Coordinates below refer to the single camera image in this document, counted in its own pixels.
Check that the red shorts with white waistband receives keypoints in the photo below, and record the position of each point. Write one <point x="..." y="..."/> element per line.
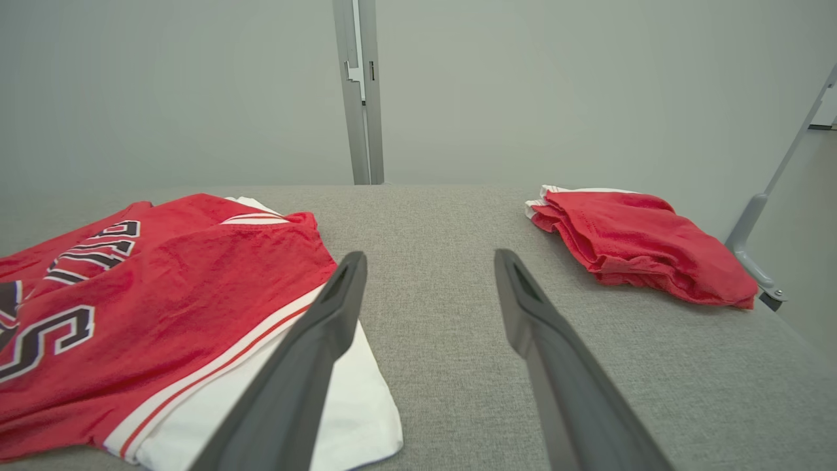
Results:
<point x="641" y="242"/>

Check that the grey metal angled brace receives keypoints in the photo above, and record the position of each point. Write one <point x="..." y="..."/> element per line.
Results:
<point x="752" y="229"/>

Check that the red jersey with black lettering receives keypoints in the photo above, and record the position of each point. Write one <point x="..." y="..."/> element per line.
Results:
<point x="163" y="314"/>

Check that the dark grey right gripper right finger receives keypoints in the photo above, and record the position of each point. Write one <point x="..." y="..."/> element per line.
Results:
<point x="575" y="405"/>

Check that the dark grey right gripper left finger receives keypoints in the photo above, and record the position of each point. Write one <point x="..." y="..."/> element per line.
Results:
<point x="288" y="392"/>

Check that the grey metal partition post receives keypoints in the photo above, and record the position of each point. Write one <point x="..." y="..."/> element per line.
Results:
<point x="358" y="131"/>

